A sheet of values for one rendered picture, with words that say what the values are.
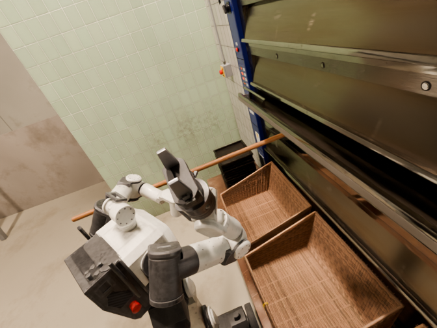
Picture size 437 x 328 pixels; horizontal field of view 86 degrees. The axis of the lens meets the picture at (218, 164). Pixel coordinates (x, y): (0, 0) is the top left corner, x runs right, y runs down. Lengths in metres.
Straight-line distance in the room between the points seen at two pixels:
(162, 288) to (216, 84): 2.10
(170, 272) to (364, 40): 0.81
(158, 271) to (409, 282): 0.85
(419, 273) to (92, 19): 2.53
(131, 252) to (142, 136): 1.90
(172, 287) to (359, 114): 0.77
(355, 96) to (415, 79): 0.22
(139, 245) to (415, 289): 0.93
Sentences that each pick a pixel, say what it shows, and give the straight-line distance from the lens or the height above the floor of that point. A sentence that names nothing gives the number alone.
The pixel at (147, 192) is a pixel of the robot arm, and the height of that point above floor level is 1.26.
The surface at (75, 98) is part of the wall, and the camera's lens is 2.57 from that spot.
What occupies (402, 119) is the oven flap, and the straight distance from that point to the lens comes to 0.80.
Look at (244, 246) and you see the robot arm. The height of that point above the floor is 1.24.
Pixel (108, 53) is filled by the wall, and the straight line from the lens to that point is 2.44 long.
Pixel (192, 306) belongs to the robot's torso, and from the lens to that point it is 1.29.
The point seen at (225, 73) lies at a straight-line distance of 2.16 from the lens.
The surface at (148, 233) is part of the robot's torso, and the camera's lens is 0.82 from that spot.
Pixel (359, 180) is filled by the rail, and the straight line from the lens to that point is 0.76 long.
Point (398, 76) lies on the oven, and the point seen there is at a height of 1.66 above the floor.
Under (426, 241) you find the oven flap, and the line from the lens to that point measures 0.69.
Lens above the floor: 1.92
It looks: 32 degrees down
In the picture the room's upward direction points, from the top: 19 degrees counter-clockwise
